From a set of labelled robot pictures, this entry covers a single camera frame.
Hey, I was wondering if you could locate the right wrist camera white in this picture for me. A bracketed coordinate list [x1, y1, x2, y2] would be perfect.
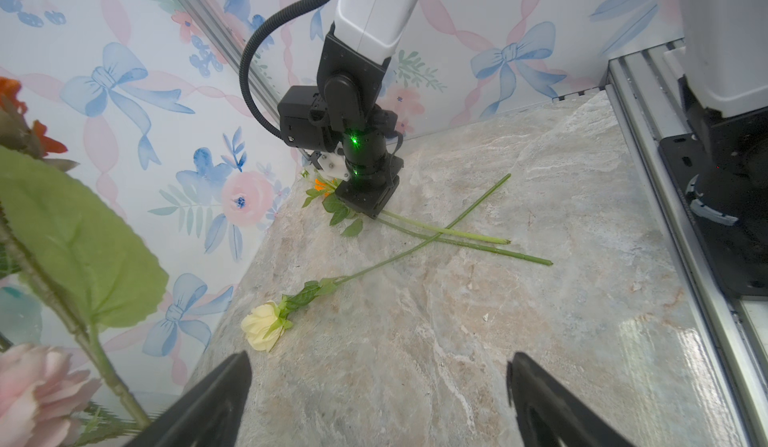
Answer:
[278, 85, 350, 180]

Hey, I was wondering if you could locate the pale yellow rose stem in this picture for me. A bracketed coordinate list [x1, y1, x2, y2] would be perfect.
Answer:
[239, 172, 513, 353]

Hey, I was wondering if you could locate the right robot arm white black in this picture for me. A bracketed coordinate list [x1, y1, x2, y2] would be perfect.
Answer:
[317, 0, 418, 219]

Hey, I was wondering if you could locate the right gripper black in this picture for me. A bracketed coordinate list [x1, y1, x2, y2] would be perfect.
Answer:
[335, 107, 404, 219]

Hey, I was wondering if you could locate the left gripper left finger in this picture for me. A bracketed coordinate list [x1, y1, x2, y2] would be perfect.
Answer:
[127, 351, 252, 447]

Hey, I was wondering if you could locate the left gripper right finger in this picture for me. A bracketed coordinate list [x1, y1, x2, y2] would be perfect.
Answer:
[506, 352, 632, 447]

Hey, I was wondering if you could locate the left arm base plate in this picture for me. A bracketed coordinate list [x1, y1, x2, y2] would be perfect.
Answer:
[658, 80, 768, 298]

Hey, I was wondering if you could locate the black corrugated cable hose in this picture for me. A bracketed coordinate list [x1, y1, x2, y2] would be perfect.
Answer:
[238, 0, 352, 142]

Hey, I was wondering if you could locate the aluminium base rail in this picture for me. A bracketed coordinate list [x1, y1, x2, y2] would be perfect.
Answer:
[605, 40, 767, 446]

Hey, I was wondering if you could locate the pink carnation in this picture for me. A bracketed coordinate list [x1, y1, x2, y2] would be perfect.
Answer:
[1, 344, 101, 446]

